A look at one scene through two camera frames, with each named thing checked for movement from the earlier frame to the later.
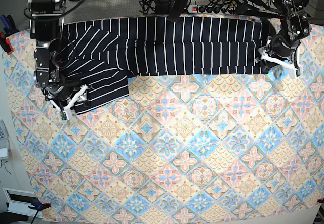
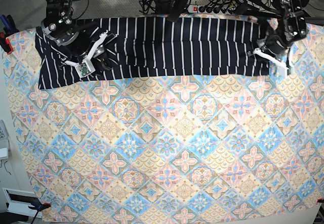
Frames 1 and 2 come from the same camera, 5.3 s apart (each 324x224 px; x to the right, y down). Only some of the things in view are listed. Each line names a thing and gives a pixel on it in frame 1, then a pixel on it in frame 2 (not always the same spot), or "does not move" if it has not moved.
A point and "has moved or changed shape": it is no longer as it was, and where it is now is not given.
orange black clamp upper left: [9, 28] does not move
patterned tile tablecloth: [188, 149] does not move
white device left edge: [4, 141] does not move
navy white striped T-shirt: [105, 54] has moved or changed shape
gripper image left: [58, 86] -> [79, 43]
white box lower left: [19, 201] does not move
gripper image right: [280, 47] -> [275, 44]
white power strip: [198, 8] does not move
